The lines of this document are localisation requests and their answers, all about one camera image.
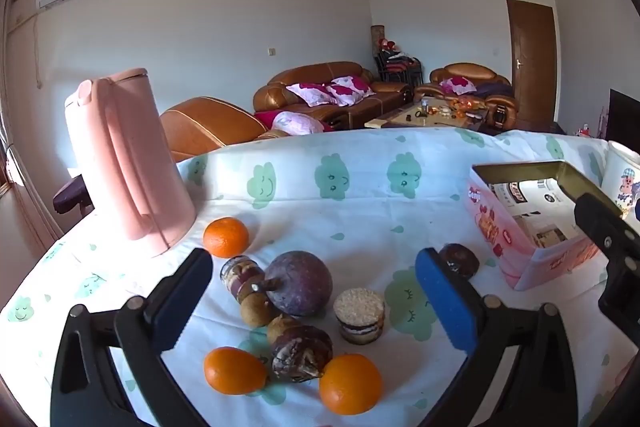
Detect pink plastic kettle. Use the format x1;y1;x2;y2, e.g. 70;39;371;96
64;68;197;259

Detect purple blanket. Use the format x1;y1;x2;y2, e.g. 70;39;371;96
472;79;516;98

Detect brown striped snack roll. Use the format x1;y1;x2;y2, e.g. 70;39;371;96
220;255;266;303

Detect brown leather armchair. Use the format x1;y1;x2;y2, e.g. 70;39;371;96
414;63;518;131

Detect chocolate pastry front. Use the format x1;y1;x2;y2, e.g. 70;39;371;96
271;326;333;384

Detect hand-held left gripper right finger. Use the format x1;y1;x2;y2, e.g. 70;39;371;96
415;248;593;427

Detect pink floral cushion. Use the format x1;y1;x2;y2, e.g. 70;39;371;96
440;76;477;95
325;76;377;100
285;82;336;108

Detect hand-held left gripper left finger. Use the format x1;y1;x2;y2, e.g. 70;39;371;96
50;248;215;427

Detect dark chocolate cake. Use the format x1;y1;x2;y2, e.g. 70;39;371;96
438;243;480;279

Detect purple stool seat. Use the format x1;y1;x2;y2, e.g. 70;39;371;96
53;174;94;215

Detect brown wooden door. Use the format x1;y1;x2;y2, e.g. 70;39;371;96
506;0;557;124

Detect stacked dark chairs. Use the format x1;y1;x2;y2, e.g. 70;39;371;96
374;49;423;85

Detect black television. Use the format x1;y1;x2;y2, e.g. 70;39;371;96
607;89;640;142

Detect pale pink pillow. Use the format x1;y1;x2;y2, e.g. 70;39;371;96
272;111;325;136

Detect cartoon print paper cup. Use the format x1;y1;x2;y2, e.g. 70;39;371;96
600;140;640;220

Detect cloud print tablecloth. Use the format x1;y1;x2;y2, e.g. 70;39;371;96
0;127;640;427

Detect small mandarin orange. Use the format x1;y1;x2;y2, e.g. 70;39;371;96
202;217;250;259

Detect brown leather three-seat sofa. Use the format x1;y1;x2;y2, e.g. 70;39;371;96
252;62;413;131

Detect purple passion fruit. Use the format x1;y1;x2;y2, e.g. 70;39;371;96
263;251;333;318

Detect tan longan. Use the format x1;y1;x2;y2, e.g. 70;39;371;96
240;292;281;328

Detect small brown longan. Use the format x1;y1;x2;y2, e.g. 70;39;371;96
266;313;301;345

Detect wooden coffee table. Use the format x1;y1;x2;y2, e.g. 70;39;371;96
364;96;488;134

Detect pink tin box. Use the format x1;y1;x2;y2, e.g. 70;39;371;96
467;160;626;292

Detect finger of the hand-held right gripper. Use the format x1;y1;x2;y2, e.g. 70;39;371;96
574;193;640;258

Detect rice cake sandwich cookie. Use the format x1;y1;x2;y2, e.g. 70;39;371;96
333;288;386;345

